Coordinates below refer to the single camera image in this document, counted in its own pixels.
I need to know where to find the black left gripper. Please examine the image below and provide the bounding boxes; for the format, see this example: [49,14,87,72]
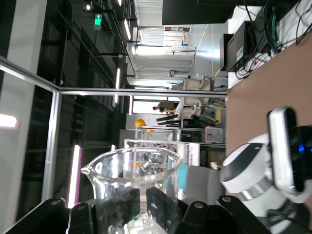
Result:
[291,125,312,195]

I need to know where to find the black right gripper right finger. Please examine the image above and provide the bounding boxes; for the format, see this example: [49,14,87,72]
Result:
[146,186,271,234]

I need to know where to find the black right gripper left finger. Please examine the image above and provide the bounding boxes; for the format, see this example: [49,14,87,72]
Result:
[0,187,141,234]

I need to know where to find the clear glass measuring beaker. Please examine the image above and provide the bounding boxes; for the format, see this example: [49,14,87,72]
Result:
[80,147,184,234]

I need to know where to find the grey upholstered chair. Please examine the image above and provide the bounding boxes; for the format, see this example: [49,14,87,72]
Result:
[186,165,226,205]

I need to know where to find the white shelving rack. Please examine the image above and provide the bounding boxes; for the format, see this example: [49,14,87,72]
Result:
[124,125,201,169]

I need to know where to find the brown table mat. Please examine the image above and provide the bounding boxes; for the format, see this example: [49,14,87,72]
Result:
[224,30,312,203]

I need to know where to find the pink white plastic crate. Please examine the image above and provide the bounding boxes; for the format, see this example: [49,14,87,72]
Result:
[204,126,224,144]

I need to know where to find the beige office chair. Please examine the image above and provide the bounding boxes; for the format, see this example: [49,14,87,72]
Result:
[176,77,215,92]
[175,97,206,120]

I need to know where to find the standing man olive jacket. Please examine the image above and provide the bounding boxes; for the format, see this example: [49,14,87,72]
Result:
[153,101,176,114]

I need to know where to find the black computer tower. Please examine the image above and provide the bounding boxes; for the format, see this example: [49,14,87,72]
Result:
[219,20,260,73]

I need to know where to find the large black screen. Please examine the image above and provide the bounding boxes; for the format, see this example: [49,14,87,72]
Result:
[162,0,236,25]

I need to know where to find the green exit sign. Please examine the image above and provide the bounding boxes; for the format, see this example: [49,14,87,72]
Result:
[94,14,103,31]

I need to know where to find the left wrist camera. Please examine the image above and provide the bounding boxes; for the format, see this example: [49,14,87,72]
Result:
[266,106,308,195]

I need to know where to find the tangled black cables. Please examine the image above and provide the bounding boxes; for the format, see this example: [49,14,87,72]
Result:
[234,0,312,79]

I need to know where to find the aluminium frame structure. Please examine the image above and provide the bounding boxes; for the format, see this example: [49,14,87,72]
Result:
[0,55,228,203]

